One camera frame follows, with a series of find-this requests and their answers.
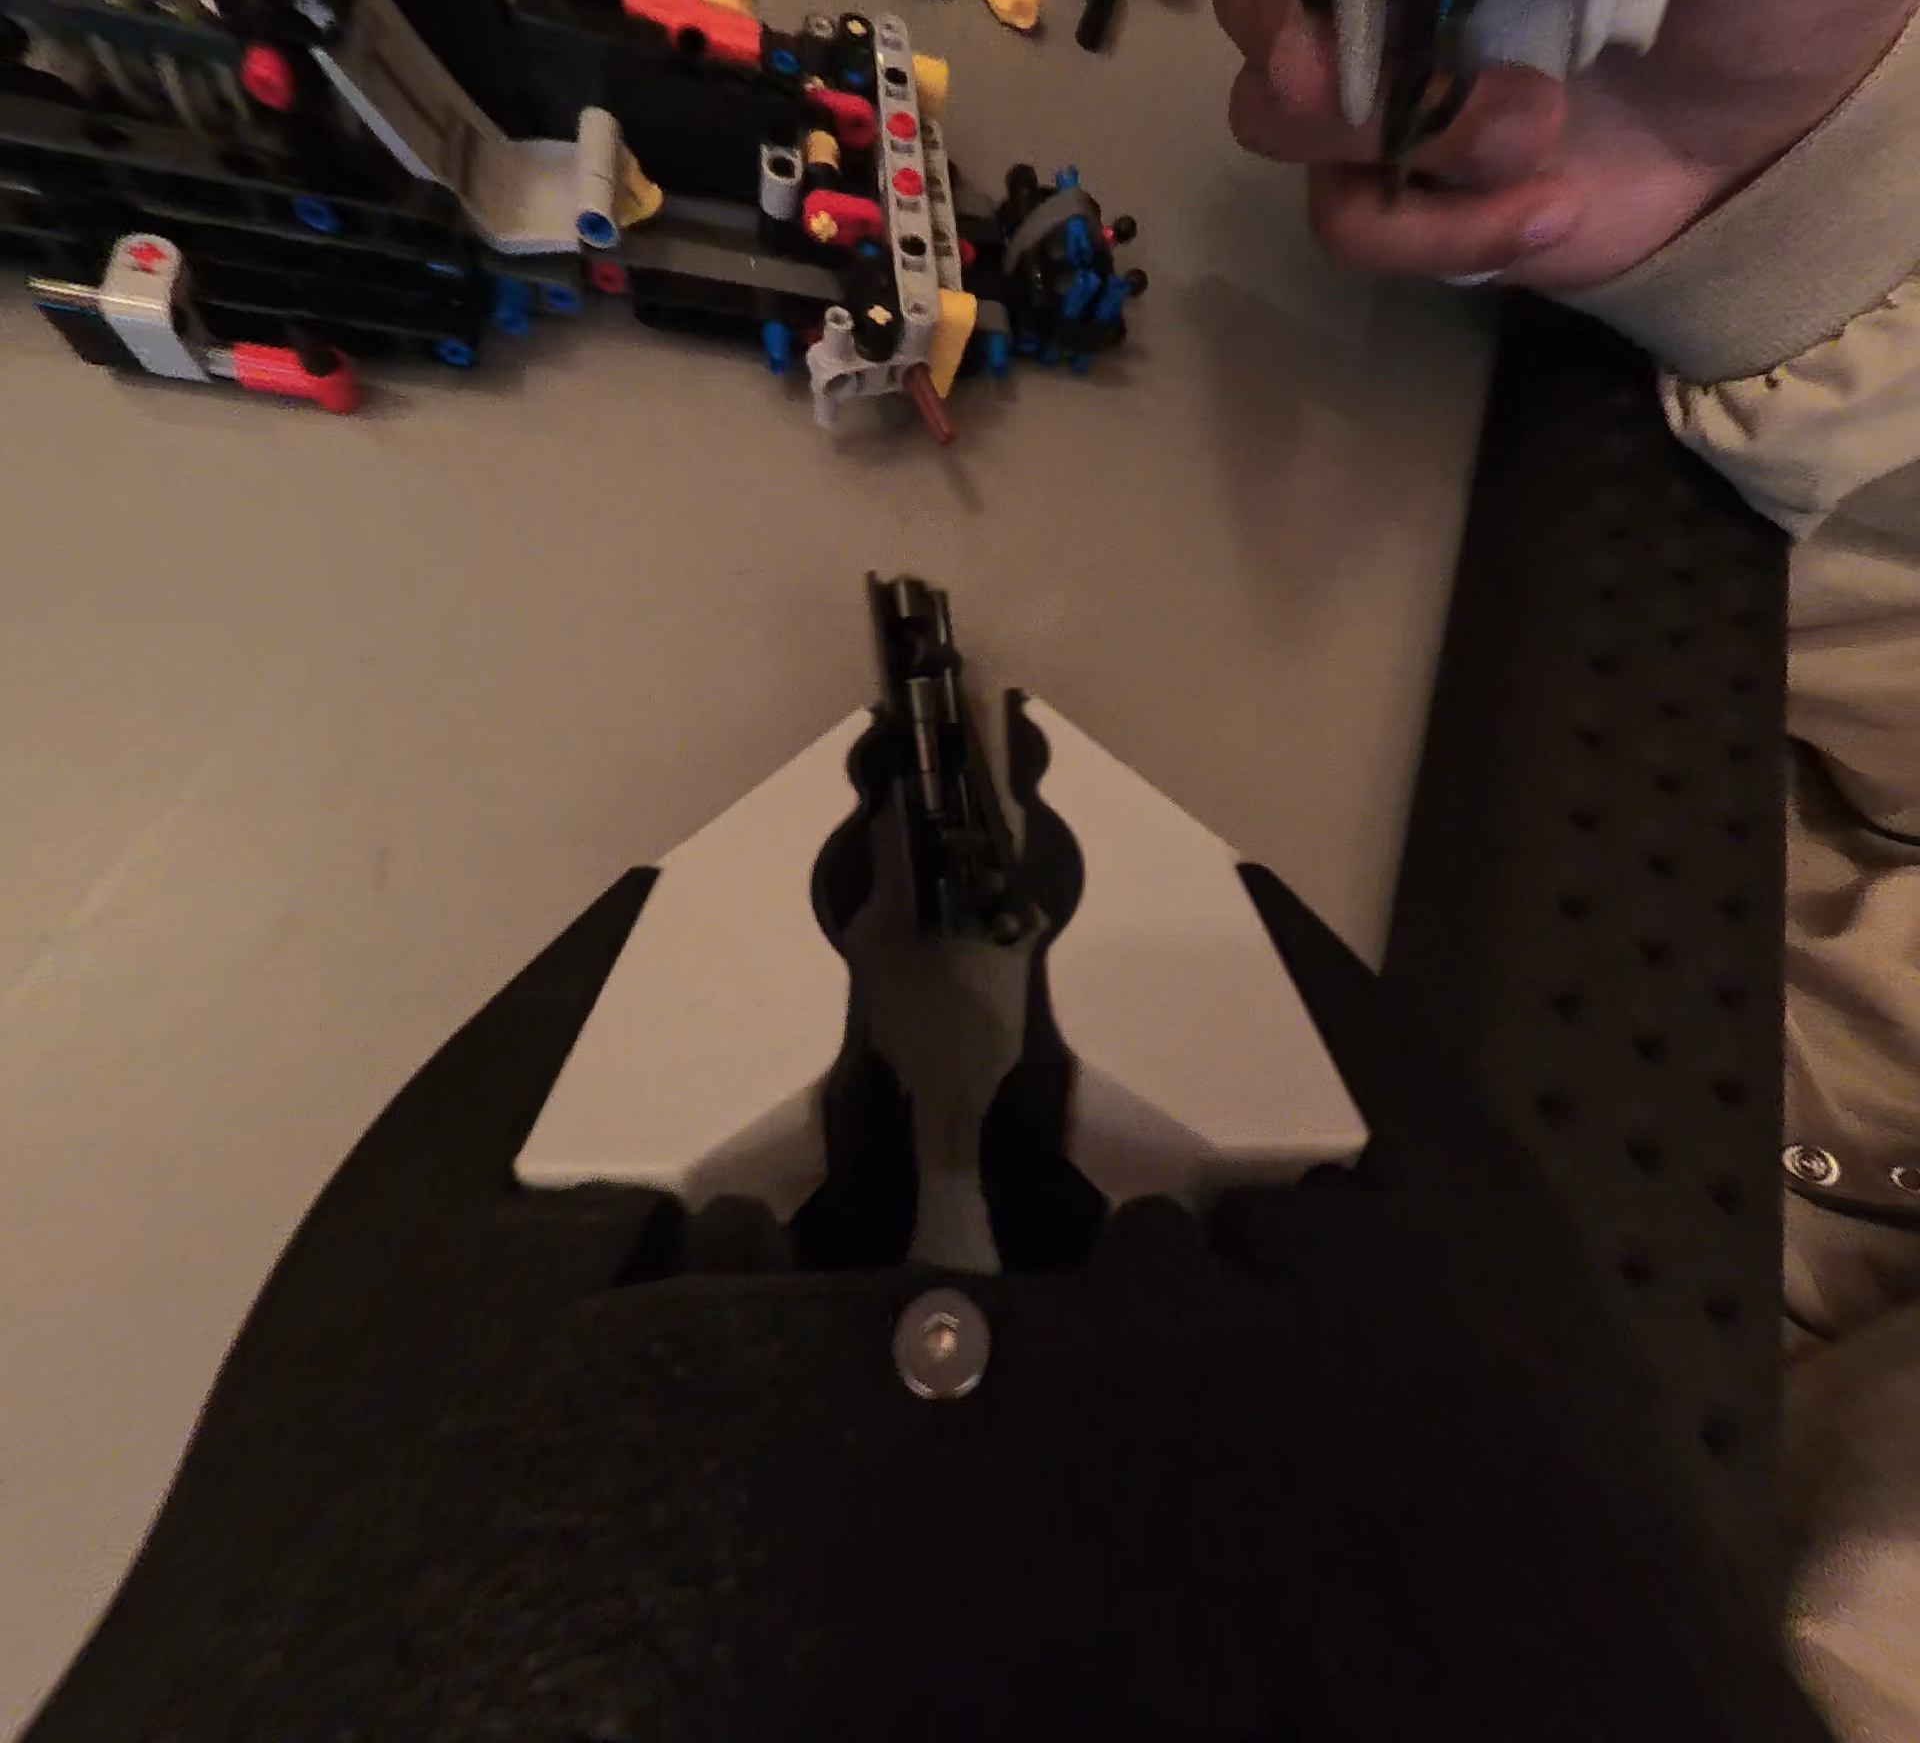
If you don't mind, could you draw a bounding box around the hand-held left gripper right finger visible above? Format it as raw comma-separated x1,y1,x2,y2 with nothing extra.
977,689,1371,1253

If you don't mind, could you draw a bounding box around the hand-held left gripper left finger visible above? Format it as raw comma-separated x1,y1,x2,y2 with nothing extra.
511,707,920,1267

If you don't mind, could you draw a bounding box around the black brick assembly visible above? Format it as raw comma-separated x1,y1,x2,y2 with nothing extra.
865,573,1039,947

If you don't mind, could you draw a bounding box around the person's right forearm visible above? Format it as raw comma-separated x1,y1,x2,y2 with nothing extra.
1560,17,1920,545

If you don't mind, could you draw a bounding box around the person's right hand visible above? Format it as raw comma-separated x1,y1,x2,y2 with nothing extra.
1205,0,1920,293

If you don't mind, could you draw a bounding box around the black perforated panel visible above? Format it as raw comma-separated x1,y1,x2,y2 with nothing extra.
1371,295,1793,1488

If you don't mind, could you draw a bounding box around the person's beige jacket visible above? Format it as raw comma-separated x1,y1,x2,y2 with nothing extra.
1775,453,1920,1743

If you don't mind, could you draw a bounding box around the partly built toy car chassis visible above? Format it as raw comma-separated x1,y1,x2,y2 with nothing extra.
0,0,1149,447

